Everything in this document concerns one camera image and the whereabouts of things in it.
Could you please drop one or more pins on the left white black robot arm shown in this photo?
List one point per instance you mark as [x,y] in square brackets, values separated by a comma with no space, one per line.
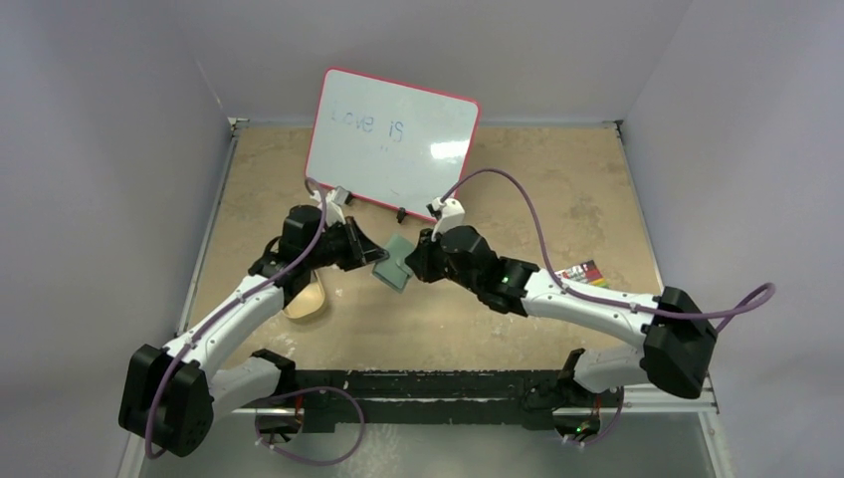
[275,278]

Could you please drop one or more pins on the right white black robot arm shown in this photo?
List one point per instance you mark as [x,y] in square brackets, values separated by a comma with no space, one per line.
[671,354]

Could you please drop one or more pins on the gold oval metal tray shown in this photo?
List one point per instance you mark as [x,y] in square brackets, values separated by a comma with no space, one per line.
[308,303]

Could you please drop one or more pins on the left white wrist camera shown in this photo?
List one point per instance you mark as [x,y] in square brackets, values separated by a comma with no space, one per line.
[334,199]

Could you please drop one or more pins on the colourful marker pack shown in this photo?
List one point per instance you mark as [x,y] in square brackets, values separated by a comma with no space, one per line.
[585,272]

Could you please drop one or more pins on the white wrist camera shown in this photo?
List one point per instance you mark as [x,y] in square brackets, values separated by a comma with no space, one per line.
[334,199]
[448,213]

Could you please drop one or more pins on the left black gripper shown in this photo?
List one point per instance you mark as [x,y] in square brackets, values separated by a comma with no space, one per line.
[356,244]

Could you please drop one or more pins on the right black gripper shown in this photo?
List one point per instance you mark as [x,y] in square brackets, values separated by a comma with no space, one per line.
[426,253]

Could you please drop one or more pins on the white board with red frame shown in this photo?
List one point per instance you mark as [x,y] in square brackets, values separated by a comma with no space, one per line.
[389,143]

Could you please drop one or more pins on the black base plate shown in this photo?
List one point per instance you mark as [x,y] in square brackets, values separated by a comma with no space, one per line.
[534,399]

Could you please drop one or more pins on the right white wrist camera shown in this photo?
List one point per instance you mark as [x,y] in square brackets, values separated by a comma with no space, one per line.
[448,213]

